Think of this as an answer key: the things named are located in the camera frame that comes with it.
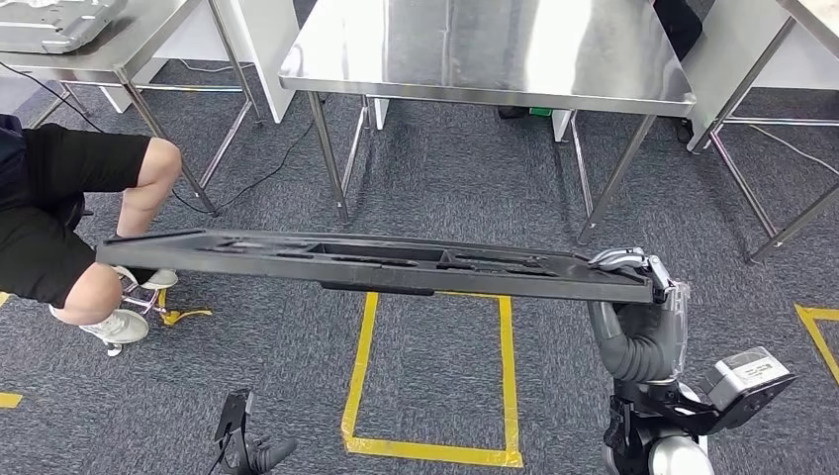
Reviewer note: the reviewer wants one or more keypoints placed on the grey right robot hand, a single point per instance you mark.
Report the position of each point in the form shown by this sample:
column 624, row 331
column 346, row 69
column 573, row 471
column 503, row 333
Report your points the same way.
column 655, row 328

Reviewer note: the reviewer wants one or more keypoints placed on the small green object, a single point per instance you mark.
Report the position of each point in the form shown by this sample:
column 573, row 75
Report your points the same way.
column 540, row 112

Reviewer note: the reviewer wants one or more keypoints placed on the long black plastic part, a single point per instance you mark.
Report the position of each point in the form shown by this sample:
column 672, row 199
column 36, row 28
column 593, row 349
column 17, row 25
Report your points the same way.
column 262, row 265

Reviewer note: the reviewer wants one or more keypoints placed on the chrome stool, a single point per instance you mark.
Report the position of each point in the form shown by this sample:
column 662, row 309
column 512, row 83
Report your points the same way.
column 141, row 303

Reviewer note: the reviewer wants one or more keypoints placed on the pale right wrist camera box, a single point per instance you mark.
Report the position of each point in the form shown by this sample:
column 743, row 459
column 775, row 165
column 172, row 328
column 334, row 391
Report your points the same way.
column 747, row 377

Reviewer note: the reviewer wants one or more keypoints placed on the grey stamped metal panel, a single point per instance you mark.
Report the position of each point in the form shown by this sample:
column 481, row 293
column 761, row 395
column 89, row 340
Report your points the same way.
column 59, row 26

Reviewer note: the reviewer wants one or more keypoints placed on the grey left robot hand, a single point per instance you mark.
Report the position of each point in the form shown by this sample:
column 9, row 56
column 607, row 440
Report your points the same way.
column 275, row 454

